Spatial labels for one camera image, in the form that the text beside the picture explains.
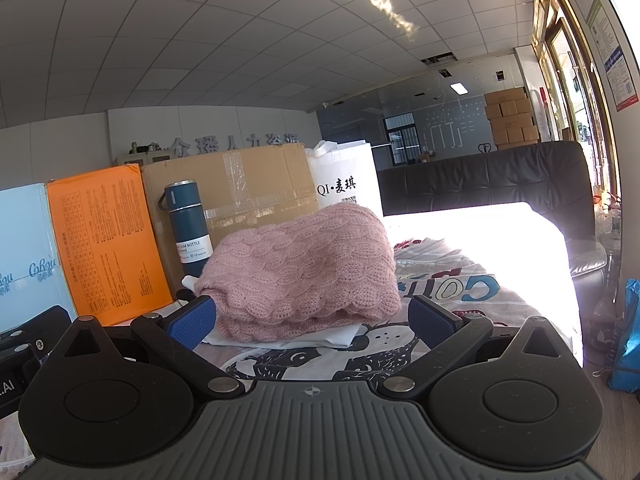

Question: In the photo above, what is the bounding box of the white folded garment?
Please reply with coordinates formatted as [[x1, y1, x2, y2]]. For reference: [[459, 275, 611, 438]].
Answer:
[[180, 274, 377, 349]]

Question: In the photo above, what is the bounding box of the white tote bag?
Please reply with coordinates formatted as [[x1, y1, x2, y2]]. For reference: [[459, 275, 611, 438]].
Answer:
[[304, 140, 385, 219]]

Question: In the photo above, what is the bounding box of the blue plastic bag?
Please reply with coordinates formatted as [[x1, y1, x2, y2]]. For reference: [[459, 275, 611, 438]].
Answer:
[[606, 277, 640, 394]]

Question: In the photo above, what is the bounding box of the wall poster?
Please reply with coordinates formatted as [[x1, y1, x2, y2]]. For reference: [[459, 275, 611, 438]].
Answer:
[[590, 0, 640, 113]]

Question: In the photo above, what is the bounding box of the orange board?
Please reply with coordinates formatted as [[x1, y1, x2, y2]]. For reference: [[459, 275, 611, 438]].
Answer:
[[45, 162, 174, 328]]

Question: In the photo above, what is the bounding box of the printed blanket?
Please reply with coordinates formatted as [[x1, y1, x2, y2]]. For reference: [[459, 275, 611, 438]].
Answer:
[[0, 201, 587, 461]]

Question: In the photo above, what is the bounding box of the dark blue vacuum bottle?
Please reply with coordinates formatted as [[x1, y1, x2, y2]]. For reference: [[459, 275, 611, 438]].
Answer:
[[158, 178, 214, 279]]

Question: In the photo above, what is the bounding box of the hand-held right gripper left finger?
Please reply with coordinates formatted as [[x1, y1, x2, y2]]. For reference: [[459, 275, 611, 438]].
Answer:
[[52, 295, 246, 401]]

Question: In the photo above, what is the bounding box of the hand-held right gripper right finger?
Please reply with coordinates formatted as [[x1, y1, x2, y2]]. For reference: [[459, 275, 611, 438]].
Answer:
[[378, 295, 576, 401]]

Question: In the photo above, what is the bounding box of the black leather sofa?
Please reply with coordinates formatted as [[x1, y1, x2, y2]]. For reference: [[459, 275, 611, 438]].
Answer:
[[375, 139, 609, 287]]

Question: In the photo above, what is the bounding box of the stack of cardboard boxes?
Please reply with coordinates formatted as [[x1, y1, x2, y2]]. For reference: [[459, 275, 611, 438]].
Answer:
[[483, 87, 541, 150]]

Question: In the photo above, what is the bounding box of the pink knitted sweater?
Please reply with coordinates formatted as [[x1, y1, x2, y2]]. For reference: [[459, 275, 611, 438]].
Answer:
[[192, 203, 403, 344]]

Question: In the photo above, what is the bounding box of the grey wall lettering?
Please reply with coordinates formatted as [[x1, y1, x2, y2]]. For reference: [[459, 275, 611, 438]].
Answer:
[[166, 131, 302, 159]]

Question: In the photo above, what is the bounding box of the light blue foam board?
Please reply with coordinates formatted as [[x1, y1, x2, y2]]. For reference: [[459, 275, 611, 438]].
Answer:
[[0, 182, 79, 334]]

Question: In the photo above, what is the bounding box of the clear plastic bottle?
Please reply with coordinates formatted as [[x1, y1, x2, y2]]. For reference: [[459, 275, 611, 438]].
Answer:
[[597, 195, 624, 273]]

